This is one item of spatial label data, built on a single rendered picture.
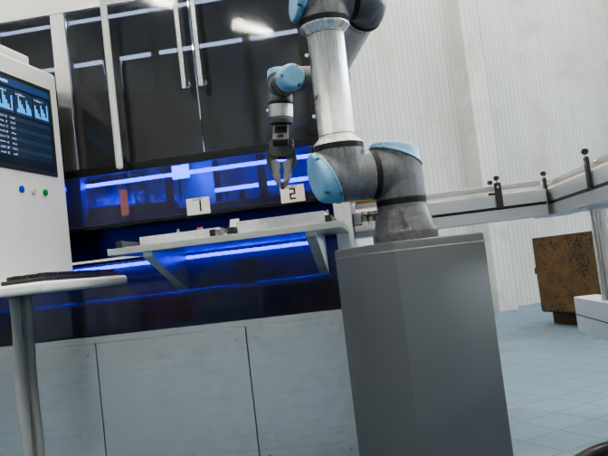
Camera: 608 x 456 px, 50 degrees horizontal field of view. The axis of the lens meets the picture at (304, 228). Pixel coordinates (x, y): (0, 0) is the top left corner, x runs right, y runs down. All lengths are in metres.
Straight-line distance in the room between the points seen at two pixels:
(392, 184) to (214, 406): 1.19
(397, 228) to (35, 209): 1.27
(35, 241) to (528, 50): 7.77
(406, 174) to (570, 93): 8.18
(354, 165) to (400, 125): 6.10
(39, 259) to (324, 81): 1.19
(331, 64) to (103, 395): 1.51
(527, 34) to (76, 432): 7.89
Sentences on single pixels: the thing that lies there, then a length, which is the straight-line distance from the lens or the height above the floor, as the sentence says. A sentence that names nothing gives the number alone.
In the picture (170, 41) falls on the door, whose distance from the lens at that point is 2.50.
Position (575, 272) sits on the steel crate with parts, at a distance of 5.84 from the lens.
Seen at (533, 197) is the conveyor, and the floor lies 0.91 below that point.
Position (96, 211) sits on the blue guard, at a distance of 2.47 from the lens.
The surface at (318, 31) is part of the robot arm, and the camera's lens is 1.53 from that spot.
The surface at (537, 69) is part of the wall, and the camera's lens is 9.26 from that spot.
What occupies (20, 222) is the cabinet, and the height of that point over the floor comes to 1.00.
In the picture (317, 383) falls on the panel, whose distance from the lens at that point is 2.29.
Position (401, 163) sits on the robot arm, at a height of 0.96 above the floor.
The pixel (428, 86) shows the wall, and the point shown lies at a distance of 7.93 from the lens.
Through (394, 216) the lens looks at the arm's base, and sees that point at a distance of 1.47.
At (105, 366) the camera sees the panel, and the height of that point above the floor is 0.49.
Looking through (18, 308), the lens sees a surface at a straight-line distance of 2.33.
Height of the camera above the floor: 0.75
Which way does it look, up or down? 4 degrees up
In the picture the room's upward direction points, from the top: 7 degrees counter-clockwise
